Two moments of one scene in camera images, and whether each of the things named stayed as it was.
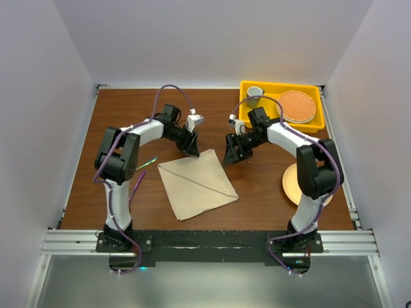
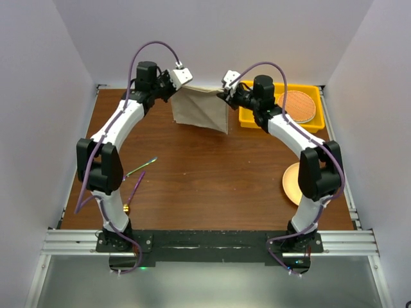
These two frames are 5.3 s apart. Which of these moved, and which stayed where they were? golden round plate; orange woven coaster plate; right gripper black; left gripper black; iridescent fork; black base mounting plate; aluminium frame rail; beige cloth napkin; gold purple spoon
Moved: beige cloth napkin; left gripper black; right gripper black
Stayed: gold purple spoon; black base mounting plate; iridescent fork; aluminium frame rail; golden round plate; orange woven coaster plate
